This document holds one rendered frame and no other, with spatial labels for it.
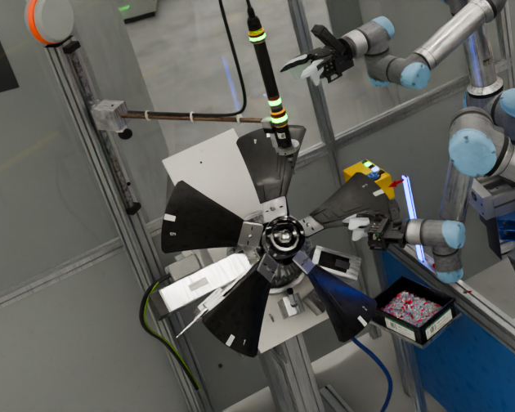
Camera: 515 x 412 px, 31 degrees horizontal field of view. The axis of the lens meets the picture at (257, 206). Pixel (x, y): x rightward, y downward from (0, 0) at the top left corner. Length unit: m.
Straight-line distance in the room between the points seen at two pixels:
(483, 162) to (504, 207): 0.74
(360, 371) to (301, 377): 0.86
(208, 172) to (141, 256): 0.43
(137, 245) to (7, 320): 0.55
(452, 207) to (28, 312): 1.56
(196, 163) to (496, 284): 1.80
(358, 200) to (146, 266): 0.85
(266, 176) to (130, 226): 0.60
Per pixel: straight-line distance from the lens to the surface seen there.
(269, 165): 2.82
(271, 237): 2.71
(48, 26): 2.89
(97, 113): 2.96
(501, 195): 3.14
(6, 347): 3.48
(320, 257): 2.88
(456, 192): 2.68
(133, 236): 3.21
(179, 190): 2.71
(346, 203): 2.84
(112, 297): 3.49
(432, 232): 2.62
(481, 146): 2.42
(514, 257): 2.44
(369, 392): 3.92
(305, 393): 3.24
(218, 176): 3.01
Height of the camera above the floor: 2.71
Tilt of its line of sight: 31 degrees down
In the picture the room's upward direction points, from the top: 17 degrees counter-clockwise
